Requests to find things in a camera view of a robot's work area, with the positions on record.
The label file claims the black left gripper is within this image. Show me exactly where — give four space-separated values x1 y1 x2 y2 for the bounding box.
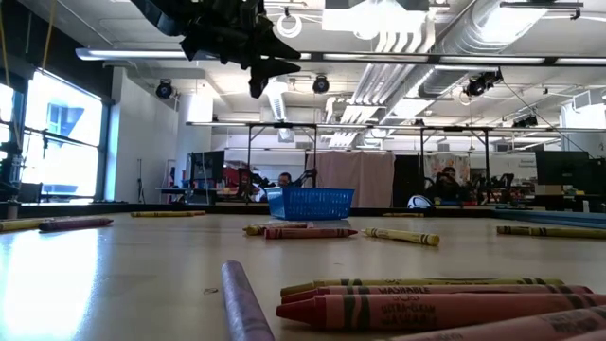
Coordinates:
182 0 302 99

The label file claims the black monitor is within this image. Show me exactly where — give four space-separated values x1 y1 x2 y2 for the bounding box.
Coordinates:
534 150 606 196
187 150 226 184

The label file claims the long ceiling light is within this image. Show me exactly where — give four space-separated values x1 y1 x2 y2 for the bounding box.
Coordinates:
321 51 606 67
74 46 312 63

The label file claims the blue plastic basket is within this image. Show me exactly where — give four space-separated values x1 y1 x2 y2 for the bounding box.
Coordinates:
264 186 356 222

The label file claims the beige curtain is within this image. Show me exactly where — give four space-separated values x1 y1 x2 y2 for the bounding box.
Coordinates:
305 150 397 209

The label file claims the black panel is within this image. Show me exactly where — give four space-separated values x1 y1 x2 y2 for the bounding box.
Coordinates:
392 153 427 208

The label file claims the black spotlight cluster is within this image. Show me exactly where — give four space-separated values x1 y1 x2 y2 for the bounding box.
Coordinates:
462 69 505 99

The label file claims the large window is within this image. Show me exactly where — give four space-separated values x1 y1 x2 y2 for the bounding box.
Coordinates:
0 68 104 203

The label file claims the black equipment rack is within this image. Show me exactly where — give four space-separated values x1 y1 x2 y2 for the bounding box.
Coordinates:
0 139 26 204

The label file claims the white cable coil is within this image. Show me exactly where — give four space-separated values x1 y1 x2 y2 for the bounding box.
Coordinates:
276 12 304 40

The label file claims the white ventilation duct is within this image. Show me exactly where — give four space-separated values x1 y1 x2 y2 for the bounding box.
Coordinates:
262 78 291 123

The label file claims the black metal rig frame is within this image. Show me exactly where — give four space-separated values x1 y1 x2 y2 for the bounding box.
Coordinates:
418 124 492 204
244 121 319 204

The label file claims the black aluminium table frame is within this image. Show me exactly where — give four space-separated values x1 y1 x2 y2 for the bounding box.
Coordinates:
0 201 606 231

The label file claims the yellow hanging strap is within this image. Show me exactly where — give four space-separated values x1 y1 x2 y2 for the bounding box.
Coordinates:
40 0 59 71

